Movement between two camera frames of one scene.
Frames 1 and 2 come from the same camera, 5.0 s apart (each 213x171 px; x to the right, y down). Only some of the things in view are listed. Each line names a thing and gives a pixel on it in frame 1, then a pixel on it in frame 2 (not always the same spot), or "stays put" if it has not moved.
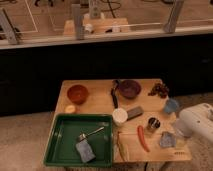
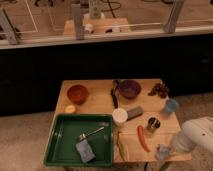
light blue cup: x=171 y=105 stays put
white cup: x=119 y=116 stays put
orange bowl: x=78 y=94 stays put
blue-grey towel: x=167 y=139 -> x=162 y=151
